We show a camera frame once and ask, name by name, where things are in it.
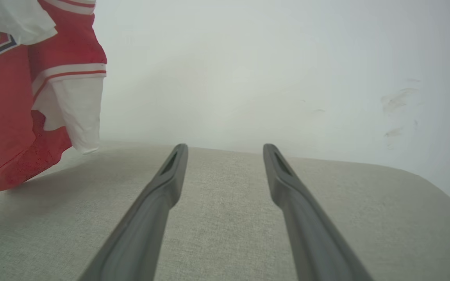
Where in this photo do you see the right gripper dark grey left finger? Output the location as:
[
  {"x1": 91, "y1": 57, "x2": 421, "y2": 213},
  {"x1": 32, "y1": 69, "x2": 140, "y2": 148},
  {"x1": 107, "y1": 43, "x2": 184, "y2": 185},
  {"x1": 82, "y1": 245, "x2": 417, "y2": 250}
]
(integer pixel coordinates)
[{"x1": 77, "y1": 143, "x2": 189, "y2": 281}]

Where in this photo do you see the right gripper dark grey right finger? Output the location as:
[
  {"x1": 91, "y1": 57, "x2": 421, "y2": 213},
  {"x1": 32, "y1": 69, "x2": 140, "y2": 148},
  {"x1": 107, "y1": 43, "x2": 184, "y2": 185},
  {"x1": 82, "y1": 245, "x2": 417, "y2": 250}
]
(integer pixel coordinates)
[{"x1": 263, "y1": 143, "x2": 374, "y2": 281}]

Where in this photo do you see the grey fabric sofa cushion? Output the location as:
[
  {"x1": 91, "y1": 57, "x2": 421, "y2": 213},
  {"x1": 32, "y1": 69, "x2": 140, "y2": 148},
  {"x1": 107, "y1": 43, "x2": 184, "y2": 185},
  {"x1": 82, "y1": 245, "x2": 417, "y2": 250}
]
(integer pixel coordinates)
[{"x1": 0, "y1": 140, "x2": 450, "y2": 281}]

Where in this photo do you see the red white basketball jersey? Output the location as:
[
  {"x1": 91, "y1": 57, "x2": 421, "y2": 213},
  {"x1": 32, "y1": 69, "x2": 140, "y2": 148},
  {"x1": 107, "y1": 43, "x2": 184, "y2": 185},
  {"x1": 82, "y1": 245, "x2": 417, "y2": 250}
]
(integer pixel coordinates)
[{"x1": 0, "y1": 0, "x2": 107, "y2": 192}]

